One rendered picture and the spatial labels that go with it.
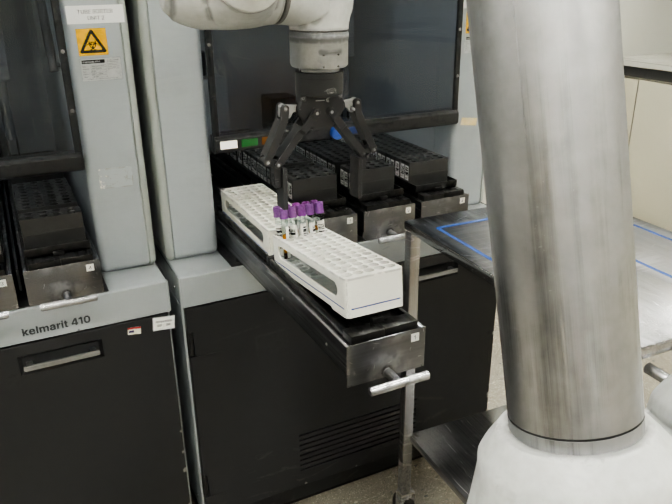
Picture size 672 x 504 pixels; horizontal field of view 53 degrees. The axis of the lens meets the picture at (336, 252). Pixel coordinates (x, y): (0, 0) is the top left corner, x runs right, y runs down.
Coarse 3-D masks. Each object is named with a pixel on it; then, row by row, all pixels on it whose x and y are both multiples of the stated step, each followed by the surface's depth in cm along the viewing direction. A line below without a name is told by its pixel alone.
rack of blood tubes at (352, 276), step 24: (288, 240) 121; (312, 240) 119; (336, 240) 118; (288, 264) 119; (312, 264) 109; (336, 264) 106; (360, 264) 106; (384, 264) 104; (312, 288) 111; (336, 288) 112; (360, 288) 100; (384, 288) 102; (360, 312) 101
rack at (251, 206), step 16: (224, 192) 148; (240, 192) 148; (256, 192) 148; (272, 192) 148; (224, 208) 150; (240, 208) 139; (256, 208) 138; (272, 208) 138; (240, 224) 141; (256, 224) 131; (272, 224) 129; (256, 240) 133; (272, 240) 127
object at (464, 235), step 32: (416, 224) 141; (448, 224) 141; (480, 224) 141; (640, 224) 140; (416, 256) 145; (448, 256) 129; (480, 256) 125; (640, 256) 124; (416, 288) 148; (640, 288) 112; (640, 320) 102; (480, 416) 169; (416, 448) 161; (448, 448) 158; (448, 480) 149
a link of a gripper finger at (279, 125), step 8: (280, 112) 104; (288, 112) 104; (280, 120) 104; (272, 128) 106; (280, 128) 104; (272, 136) 105; (280, 136) 105; (272, 144) 104; (264, 152) 106; (272, 152) 105; (264, 160) 105; (272, 160) 105
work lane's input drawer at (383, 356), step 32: (224, 224) 147; (256, 256) 130; (288, 288) 117; (320, 320) 106; (352, 320) 106; (384, 320) 103; (416, 320) 103; (352, 352) 99; (384, 352) 102; (416, 352) 105; (352, 384) 101; (384, 384) 99
